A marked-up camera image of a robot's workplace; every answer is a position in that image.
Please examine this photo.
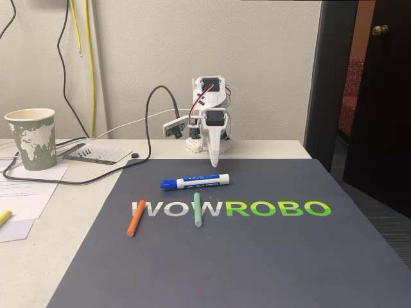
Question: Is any blue dry erase marker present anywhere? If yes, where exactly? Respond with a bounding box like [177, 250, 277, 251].
[159, 173, 231, 193]

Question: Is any green chalk stick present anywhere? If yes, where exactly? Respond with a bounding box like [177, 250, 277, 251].
[193, 192, 204, 227]

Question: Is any grey ruled screw pad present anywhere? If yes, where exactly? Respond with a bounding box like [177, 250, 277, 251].
[60, 143, 134, 166]

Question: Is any orange chalk stick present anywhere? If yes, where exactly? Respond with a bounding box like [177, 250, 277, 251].
[125, 199, 146, 238]

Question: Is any grey WOWROBO mat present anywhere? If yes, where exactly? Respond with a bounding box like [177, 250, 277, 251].
[46, 158, 411, 308]

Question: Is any red upholstered seat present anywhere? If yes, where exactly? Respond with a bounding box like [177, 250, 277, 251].
[338, 56, 366, 135]

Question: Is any dark wooden door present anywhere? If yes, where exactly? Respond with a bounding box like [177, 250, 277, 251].
[342, 0, 411, 219]

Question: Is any paper cup world map print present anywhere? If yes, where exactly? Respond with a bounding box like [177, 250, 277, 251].
[4, 108, 58, 171]

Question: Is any white printed paper sheet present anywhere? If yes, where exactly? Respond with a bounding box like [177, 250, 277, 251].
[0, 158, 71, 222]

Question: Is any small white card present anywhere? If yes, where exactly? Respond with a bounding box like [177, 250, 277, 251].
[0, 219, 35, 243]

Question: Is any white camera box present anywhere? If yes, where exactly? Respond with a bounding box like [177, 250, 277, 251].
[162, 117, 188, 140]

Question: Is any black camera cable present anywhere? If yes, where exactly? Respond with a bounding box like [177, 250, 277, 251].
[2, 85, 180, 185]

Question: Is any white cable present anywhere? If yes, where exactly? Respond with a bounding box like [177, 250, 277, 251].
[54, 108, 193, 149]

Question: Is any dark door frame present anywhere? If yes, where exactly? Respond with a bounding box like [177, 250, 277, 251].
[303, 0, 359, 174]

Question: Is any long yellow cable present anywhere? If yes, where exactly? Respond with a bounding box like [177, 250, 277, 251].
[83, 0, 96, 137]

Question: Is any black wall cable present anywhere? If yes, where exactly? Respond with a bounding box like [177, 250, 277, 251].
[57, 0, 91, 139]

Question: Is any yellow cable with bare tip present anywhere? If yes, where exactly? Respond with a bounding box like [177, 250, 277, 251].
[69, 0, 83, 58]

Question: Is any thin black cable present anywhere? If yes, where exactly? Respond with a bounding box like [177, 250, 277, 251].
[0, 0, 17, 40]

